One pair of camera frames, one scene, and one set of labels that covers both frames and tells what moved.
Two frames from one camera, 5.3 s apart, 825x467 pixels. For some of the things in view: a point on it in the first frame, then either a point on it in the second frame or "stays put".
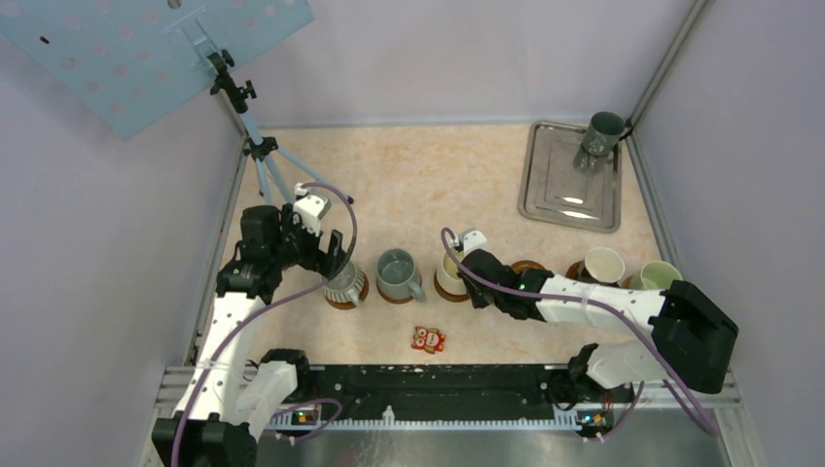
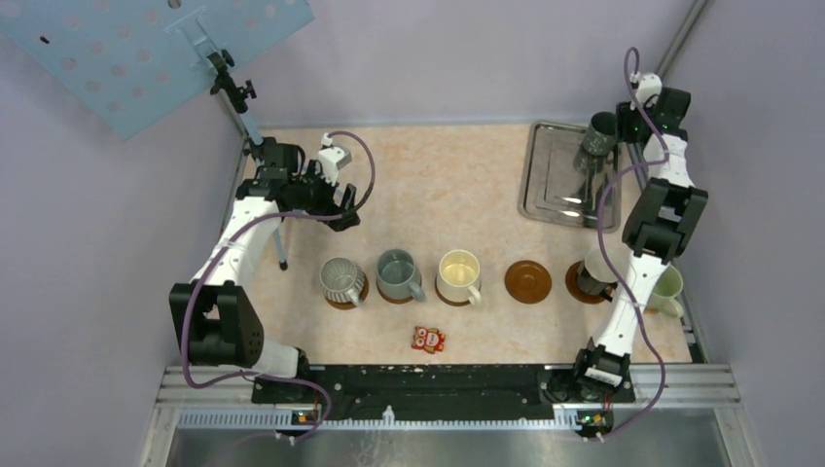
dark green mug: [604, 132] stays put
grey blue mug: [395, 274] stays put
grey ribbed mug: [346, 285] stays put
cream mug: [448, 275] stays put
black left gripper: [318, 259] -> [313, 172]
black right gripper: [477, 301] -> [624, 112]
